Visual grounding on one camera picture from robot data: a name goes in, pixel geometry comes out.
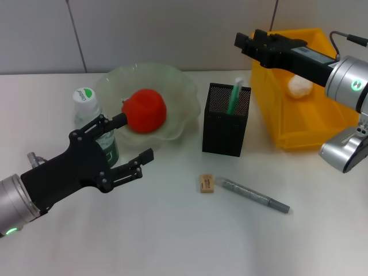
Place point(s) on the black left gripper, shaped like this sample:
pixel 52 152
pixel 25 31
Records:
pixel 66 169

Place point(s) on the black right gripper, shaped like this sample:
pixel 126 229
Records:
pixel 293 57

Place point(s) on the red-orange fruit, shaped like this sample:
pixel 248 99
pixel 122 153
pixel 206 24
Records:
pixel 146 110

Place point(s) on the clear green-label water bottle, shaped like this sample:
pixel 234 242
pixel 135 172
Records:
pixel 84 103

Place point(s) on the green pen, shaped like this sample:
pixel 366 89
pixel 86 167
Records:
pixel 234 97

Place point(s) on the white paper ball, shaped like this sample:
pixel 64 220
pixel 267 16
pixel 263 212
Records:
pixel 299 87

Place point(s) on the small beige eraser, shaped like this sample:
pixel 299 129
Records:
pixel 206 184

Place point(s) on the grey glitter pen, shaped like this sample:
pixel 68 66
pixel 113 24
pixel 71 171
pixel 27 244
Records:
pixel 250 194

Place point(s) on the pale green glass fruit plate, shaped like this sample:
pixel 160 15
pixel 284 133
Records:
pixel 178 92

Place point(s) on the black mesh pen holder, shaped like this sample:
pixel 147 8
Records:
pixel 222 135

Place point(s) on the yellow plastic bin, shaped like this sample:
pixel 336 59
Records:
pixel 310 120

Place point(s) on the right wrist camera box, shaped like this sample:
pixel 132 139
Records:
pixel 342 149

